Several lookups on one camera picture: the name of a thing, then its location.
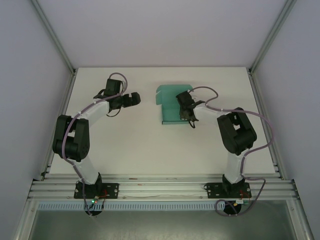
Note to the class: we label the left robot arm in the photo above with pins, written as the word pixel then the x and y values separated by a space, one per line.
pixel 83 170

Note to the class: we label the grey metal sheet panel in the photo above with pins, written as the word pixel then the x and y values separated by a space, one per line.
pixel 160 226

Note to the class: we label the aluminium side frame rail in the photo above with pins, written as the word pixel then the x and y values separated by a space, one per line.
pixel 58 125
pixel 267 125

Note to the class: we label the aluminium front frame rail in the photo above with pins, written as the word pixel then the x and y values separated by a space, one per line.
pixel 162 186

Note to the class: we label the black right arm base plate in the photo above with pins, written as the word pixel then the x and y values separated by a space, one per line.
pixel 212 190

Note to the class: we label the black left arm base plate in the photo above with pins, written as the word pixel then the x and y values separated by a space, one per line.
pixel 111 190

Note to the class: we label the aluminium frame post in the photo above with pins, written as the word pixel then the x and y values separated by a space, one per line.
pixel 53 37
pixel 272 35

